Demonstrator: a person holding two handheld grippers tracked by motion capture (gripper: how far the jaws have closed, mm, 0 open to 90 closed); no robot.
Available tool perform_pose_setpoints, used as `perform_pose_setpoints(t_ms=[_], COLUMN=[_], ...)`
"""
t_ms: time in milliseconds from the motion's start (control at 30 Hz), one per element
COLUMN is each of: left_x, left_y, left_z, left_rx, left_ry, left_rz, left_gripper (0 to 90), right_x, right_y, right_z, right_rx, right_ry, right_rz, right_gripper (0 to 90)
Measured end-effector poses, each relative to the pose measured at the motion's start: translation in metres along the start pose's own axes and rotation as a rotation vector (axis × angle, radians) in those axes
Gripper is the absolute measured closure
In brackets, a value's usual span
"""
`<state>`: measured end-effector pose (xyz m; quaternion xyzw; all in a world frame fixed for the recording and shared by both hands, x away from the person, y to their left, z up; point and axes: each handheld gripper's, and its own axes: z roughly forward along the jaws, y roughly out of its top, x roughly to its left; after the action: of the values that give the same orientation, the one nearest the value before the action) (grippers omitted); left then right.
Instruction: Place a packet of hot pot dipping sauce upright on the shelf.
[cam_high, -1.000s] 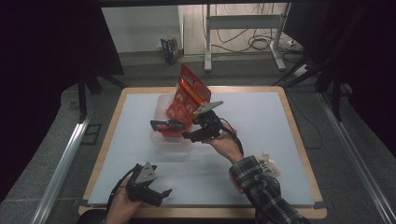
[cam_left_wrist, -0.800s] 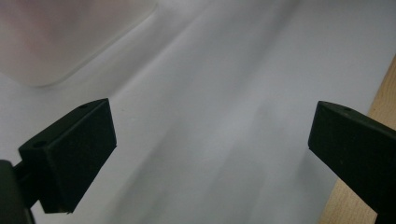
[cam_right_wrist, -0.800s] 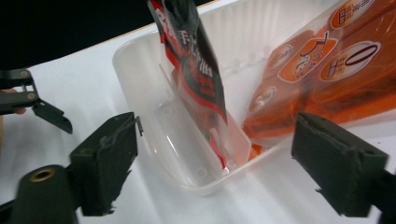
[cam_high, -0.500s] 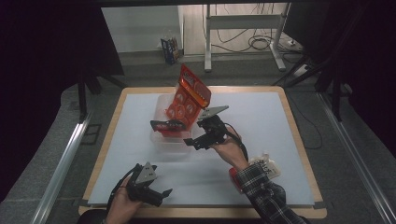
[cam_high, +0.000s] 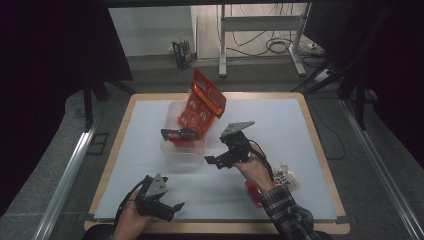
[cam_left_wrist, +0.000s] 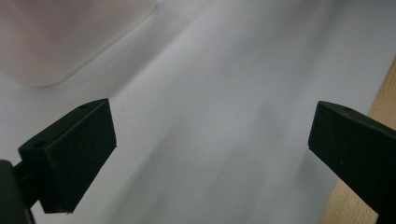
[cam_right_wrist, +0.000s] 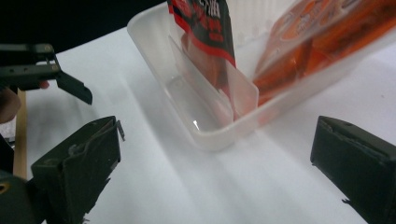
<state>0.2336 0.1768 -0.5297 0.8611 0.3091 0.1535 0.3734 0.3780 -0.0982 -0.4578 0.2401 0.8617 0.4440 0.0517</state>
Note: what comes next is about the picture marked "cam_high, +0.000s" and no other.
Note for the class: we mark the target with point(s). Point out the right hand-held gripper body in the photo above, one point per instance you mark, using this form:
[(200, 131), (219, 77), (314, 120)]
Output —
[(238, 145)]

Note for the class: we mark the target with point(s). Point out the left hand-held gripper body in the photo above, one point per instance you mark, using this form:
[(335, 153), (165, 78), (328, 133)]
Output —
[(155, 188)]

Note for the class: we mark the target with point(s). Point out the clear plastic container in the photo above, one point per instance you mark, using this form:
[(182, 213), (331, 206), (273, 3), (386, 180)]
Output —
[(181, 151)]

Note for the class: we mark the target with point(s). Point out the red and black snack packet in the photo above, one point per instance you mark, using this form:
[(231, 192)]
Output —
[(180, 134)]

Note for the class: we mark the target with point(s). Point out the large orange snack packet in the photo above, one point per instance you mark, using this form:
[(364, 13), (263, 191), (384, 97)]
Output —
[(200, 106)]

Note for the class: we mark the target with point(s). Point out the red and beige snack packet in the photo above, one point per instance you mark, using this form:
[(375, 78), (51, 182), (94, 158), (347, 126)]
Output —
[(286, 178)]

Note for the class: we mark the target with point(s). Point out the person's right hand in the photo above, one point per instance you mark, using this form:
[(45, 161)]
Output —
[(256, 171)]

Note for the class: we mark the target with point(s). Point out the person's left hand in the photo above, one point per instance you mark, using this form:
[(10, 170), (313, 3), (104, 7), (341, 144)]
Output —
[(130, 220)]

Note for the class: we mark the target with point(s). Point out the white table mat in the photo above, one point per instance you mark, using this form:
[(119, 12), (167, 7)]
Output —
[(283, 133)]

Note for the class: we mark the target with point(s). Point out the black stand legs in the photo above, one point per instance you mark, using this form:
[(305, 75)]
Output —
[(88, 106)]

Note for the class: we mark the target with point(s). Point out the blue carton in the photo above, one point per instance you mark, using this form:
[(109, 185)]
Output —
[(182, 53)]

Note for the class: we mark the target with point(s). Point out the white power strip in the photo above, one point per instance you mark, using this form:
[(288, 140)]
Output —
[(315, 47)]

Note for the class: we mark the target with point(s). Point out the black tripod stand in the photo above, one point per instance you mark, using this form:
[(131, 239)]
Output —
[(359, 103)]

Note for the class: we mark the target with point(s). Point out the dark curtain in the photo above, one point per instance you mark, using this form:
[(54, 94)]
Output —
[(50, 66), (393, 66)]

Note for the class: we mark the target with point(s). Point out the black floor socket frame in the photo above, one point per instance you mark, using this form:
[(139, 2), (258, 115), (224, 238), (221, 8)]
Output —
[(97, 144)]

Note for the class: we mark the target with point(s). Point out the aluminium rail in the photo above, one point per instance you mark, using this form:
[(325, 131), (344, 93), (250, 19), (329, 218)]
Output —
[(65, 183), (380, 166)]

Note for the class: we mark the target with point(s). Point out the white metal stand frame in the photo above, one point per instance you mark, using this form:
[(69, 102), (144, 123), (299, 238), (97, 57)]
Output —
[(222, 43)]

